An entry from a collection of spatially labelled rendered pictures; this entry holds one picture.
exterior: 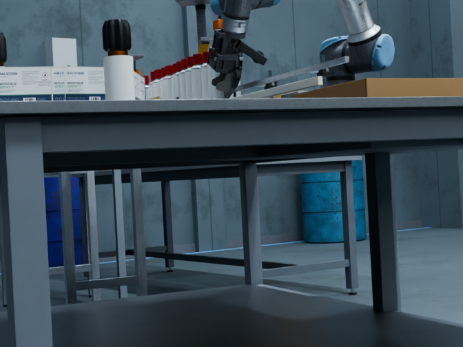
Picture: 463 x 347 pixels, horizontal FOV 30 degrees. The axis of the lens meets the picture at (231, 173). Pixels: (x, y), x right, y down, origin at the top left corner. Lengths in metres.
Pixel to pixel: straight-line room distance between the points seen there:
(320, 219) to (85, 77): 5.88
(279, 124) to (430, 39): 8.49
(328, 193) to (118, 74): 5.99
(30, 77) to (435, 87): 1.39
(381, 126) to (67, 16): 6.30
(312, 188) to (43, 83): 5.95
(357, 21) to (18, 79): 1.08
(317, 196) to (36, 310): 7.11
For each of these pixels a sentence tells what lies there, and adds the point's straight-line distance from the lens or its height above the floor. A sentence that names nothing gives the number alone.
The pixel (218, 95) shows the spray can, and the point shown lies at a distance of 2.57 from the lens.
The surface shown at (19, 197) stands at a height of 0.68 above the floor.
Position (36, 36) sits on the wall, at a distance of 7.73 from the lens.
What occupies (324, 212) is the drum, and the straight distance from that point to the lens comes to 8.43.
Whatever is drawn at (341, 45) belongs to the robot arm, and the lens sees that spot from 2.96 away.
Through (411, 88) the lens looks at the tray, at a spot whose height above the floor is 0.85.
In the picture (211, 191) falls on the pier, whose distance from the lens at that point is 8.28.
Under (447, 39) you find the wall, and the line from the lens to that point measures 9.89.
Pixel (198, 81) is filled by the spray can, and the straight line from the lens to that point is 2.72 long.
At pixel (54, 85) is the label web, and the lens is 2.75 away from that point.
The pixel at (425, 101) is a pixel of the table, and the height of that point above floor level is 0.82.
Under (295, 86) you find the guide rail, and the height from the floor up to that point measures 0.90.
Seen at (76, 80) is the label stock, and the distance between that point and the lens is 2.77.
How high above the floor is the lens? 0.69
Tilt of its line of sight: level
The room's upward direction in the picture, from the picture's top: 3 degrees counter-clockwise
